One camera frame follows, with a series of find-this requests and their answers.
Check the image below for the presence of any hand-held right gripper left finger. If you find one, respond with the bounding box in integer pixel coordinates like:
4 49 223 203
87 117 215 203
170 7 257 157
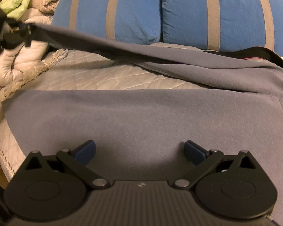
24 140 109 189

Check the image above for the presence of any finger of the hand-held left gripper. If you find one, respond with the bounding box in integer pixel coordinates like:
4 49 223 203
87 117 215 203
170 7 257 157
18 23 38 47

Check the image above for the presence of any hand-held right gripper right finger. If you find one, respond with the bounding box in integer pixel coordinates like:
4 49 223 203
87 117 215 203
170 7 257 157
173 141 258 189

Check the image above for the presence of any beige quilted comforter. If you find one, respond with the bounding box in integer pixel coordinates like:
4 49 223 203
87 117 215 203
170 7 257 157
0 0 76 87

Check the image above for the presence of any lace trimmed beige blanket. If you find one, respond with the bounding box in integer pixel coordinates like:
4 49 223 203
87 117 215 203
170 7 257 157
0 48 69 120

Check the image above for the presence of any grey quilted bedspread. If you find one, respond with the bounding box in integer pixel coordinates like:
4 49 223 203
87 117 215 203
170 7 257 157
0 42 205 186

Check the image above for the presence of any blue grey-striped pillow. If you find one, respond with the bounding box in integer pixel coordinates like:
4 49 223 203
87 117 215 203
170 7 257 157
52 0 163 45
161 0 283 59

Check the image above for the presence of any black strap with red edge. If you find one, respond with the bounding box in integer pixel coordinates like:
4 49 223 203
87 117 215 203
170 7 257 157
204 48 283 65

